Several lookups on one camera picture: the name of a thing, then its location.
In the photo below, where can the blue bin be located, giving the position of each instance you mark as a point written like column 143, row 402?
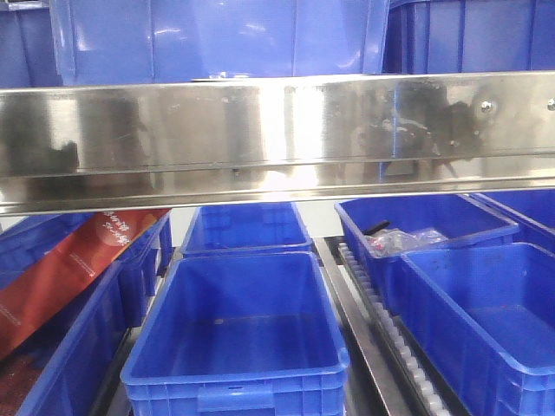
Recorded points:
column 243, row 335
column 265, row 227
column 465, row 222
column 485, row 318
column 532, row 210
column 59, row 369
column 142, row 263

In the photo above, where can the large blue crate upper right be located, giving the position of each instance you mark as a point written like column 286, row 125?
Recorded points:
column 437, row 37

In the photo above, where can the large blue crate upper centre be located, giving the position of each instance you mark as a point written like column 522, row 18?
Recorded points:
column 134, row 42

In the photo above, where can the blue bin right front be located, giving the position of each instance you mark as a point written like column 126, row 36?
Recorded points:
column 485, row 318

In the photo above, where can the large blue crate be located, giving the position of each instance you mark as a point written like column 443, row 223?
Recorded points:
column 27, row 46
column 437, row 37
column 134, row 42

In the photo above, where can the blue bin left back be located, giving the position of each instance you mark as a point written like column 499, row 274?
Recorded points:
column 142, row 263

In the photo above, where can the blue bin left front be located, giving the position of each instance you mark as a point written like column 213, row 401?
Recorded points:
column 59, row 369

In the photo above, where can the red printed carton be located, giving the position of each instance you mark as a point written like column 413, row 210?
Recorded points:
column 50, row 284

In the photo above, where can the blue bin far right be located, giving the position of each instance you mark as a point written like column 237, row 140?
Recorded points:
column 532, row 210

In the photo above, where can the stainless steel shelf rail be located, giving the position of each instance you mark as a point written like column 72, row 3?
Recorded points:
column 297, row 138

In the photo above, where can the blue bin centre front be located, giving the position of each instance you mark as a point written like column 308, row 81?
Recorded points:
column 243, row 335

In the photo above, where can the clear plastic bags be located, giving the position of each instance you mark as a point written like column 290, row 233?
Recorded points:
column 389, row 242

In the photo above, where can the blue bin centre back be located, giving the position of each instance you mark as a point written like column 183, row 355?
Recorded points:
column 265, row 227

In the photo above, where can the white roller track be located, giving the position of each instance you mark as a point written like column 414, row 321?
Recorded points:
column 416, row 381

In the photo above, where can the blue bin right back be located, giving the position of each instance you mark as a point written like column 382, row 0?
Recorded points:
column 465, row 222

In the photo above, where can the large blue crate upper left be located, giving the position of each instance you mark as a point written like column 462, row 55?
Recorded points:
column 27, row 46

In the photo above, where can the black handle in bin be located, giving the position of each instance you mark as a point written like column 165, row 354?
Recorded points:
column 372, row 230

